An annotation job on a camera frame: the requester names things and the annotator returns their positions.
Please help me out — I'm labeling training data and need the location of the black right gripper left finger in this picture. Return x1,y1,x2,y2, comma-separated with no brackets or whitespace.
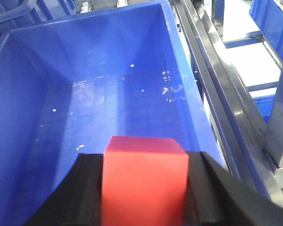
24,153,103,226

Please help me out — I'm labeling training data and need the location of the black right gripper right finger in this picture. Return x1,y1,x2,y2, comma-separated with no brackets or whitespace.
183,152,283,226

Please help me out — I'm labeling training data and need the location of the red cube block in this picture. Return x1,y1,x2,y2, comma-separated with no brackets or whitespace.
101,136,189,226

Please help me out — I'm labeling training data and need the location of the upper shelf blue bin right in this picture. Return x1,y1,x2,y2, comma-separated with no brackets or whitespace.
0,0,225,226

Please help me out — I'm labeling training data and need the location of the shelf blue bin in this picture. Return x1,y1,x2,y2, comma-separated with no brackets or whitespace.
0,0,225,226
0,0,76,36

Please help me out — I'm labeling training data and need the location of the upper shelf blue bin left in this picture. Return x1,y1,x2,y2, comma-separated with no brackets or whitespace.
0,0,76,36

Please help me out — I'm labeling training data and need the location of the blue bin far right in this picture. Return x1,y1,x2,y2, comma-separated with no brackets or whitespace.
249,0,283,62

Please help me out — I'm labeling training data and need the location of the steel shelf side rail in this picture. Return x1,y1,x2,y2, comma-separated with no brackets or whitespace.
174,0,283,208

